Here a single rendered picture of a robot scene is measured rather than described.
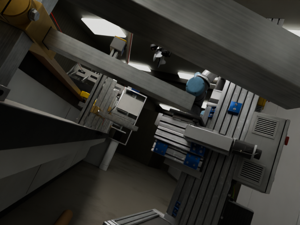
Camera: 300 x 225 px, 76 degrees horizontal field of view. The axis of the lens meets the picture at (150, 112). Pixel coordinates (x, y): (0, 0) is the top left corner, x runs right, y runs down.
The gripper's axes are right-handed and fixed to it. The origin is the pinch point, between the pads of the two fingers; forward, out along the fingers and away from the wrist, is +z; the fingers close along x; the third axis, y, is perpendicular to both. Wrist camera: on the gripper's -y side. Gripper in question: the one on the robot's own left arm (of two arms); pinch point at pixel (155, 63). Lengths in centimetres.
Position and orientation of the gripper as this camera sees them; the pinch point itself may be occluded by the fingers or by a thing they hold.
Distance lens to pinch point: 146.5
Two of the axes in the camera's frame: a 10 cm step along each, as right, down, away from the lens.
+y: 8.4, 2.7, -4.7
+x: 3.8, 3.4, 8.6
